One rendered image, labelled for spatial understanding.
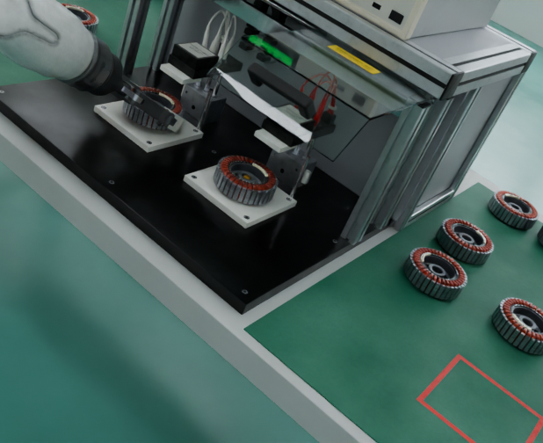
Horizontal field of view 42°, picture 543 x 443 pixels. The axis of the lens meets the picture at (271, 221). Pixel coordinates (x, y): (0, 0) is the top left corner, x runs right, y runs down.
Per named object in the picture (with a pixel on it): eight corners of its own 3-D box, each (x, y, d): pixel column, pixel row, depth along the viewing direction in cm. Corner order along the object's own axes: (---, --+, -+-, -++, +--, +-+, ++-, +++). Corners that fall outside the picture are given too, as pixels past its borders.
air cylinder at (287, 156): (293, 189, 134) (303, 165, 131) (264, 168, 137) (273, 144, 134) (307, 184, 138) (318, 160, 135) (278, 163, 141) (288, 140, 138)
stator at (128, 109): (149, 136, 128) (155, 119, 126) (109, 105, 132) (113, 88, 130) (191, 127, 137) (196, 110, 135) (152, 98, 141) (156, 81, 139)
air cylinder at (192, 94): (203, 124, 143) (211, 100, 140) (177, 105, 146) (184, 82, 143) (219, 120, 147) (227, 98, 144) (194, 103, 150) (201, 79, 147)
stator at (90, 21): (96, 43, 162) (98, 28, 160) (45, 31, 158) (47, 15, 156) (96, 24, 170) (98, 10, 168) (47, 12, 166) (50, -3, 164)
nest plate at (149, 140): (147, 152, 127) (148, 147, 126) (93, 111, 132) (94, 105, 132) (202, 138, 138) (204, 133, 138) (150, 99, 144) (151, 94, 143)
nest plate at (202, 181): (245, 228, 118) (247, 222, 117) (183, 180, 123) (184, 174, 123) (295, 206, 129) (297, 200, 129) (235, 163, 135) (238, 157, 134)
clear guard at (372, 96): (332, 163, 95) (349, 124, 91) (206, 76, 103) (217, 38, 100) (431, 123, 120) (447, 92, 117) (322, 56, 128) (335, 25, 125)
